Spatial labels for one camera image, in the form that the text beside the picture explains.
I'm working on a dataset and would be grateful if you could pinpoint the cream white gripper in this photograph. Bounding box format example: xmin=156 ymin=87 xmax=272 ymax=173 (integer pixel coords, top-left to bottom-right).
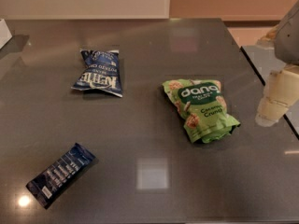
xmin=255 ymin=64 xmax=299 ymax=127

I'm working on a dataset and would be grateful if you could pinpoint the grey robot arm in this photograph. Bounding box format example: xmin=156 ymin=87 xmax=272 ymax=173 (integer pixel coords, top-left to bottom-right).
xmin=255 ymin=1 xmax=299 ymax=127

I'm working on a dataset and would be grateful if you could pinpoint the green rice chip bag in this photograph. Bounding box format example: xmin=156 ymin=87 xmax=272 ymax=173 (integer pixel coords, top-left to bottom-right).
xmin=163 ymin=79 xmax=240 ymax=144

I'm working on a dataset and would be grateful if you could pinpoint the blue Kettle chip bag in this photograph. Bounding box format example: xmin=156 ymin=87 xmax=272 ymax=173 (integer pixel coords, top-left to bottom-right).
xmin=72 ymin=49 xmax=122 ymax=97

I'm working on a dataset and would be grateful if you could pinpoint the dark blue snack packet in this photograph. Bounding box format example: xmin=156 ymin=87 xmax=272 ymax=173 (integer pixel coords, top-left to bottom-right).
xmin=26 ymin=143 xmax=95 ymax=209

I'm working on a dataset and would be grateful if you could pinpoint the white box at left edge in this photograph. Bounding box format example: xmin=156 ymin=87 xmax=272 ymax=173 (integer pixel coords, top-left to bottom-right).
xmin=0 ymin=19 xmax=12 ymax=49

